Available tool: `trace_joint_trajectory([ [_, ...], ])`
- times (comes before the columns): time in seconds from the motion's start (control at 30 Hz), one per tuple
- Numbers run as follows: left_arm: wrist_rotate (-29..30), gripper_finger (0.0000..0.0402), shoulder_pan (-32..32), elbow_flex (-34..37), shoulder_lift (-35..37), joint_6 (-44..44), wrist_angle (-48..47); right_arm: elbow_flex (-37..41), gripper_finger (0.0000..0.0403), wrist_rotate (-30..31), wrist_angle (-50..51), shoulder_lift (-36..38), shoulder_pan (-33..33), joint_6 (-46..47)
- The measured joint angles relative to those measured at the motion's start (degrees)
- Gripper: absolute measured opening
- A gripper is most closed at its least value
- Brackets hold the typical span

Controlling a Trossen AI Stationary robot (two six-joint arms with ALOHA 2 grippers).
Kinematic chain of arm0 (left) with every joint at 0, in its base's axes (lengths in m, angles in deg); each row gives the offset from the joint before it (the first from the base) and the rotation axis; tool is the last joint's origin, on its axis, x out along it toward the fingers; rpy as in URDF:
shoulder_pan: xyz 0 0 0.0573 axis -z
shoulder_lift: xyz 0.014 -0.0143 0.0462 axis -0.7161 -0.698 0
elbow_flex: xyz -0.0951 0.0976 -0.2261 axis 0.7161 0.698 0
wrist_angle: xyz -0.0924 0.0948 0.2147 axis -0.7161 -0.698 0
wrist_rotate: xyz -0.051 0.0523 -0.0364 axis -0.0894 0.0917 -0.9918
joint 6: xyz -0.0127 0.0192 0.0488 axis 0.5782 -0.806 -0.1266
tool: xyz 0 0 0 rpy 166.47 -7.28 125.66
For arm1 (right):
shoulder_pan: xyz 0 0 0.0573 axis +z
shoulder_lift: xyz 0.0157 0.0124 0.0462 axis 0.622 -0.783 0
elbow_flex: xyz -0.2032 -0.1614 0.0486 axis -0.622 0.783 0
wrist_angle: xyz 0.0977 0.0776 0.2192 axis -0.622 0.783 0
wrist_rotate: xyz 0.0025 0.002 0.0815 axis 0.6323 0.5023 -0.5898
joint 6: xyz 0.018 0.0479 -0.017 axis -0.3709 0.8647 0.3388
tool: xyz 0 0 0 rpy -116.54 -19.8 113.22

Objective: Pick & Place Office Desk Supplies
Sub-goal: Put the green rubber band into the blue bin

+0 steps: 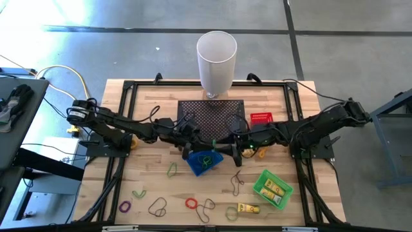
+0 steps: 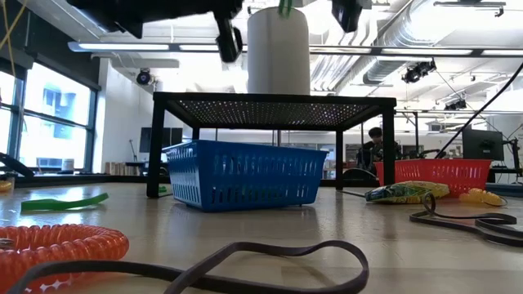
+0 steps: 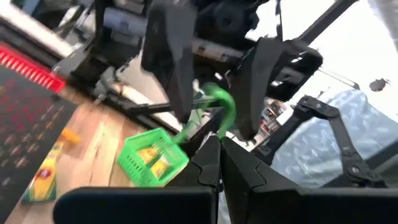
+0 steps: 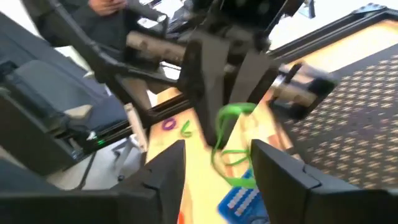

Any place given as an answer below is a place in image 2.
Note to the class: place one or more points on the green rubber band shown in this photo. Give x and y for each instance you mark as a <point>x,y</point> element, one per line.
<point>61,203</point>
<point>285,7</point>
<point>162,189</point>

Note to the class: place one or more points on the yellow crayon box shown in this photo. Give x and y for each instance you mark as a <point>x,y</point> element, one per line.
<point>408,192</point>

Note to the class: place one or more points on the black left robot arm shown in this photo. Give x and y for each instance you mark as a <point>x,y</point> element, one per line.
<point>143,12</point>

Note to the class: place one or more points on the white cylindrical cup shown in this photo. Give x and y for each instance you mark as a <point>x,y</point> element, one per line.
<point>278,53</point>

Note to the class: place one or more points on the long ceiling light bar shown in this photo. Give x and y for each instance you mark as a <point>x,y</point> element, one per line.
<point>163,47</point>

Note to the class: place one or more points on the black perforated metal shelf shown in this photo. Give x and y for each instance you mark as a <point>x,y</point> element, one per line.
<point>204,97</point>

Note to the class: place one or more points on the blue plastic basket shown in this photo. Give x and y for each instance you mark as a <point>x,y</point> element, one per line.
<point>245,179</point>

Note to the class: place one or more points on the wooden blocks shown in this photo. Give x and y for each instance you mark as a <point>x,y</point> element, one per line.
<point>122,169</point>

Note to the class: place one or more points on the black ceiling spotlight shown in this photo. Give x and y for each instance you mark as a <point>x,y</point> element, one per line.
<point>418,71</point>
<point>455,105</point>

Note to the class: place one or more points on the person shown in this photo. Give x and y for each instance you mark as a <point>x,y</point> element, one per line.
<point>372,149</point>

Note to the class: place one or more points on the red plastic basket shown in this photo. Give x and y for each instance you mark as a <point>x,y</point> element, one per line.
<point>449,173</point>

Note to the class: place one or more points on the dark rubber band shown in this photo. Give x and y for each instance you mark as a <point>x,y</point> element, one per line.
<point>414,219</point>
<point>365,267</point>

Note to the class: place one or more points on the black computer monitor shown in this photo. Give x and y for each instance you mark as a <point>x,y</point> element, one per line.
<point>482,145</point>

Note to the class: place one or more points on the red-orange spiral coil tie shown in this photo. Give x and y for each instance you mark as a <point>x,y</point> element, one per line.
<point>61,245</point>

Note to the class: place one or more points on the black ceiling camera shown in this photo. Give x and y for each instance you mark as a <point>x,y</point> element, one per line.
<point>144,77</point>

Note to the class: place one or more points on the black wall monitor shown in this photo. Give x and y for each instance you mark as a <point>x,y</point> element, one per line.
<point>159,141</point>

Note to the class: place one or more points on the silver ventilation duct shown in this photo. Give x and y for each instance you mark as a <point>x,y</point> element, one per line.
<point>388,61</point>

